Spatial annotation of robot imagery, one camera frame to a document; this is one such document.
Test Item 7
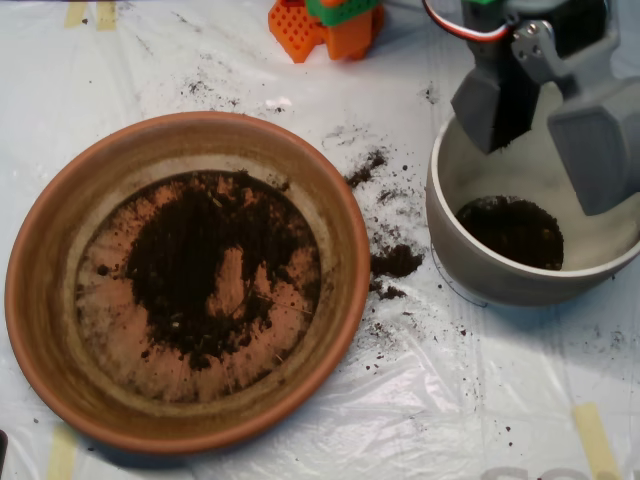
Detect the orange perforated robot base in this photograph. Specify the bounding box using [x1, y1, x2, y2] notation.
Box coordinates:
[267, 0, 386, 64]

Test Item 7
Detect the elongated spilled soil clump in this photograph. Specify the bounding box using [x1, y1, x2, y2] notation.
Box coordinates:
[344, 148, 389, 189]

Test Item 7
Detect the white ceramic pot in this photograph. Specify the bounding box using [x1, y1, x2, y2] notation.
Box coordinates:
[424, 77, 640, 307]

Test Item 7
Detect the large spilled soil clump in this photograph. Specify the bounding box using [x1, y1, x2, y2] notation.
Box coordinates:
[370, 243, 425, 277]

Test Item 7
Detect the small spilled soil clump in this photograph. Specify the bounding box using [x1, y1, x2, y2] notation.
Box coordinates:
[369, 282, 407, 302]

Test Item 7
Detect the terracotta clay bowl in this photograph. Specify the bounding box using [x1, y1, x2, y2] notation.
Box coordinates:
[4, 110, 372, 456]

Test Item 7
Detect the beige masking tape strip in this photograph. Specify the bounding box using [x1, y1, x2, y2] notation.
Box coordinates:
[64, 0, 87, 29]
[96, 0, 119, 32]
[572, 403, 621, 480]
[46, 424, 79, 480]

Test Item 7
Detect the clear plastic sheet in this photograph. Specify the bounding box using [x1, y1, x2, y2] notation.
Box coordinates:
[0, 0, 640, 480]

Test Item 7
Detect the red white servo cable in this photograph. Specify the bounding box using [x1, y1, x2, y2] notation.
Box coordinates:
[422, 0, 524, 44]

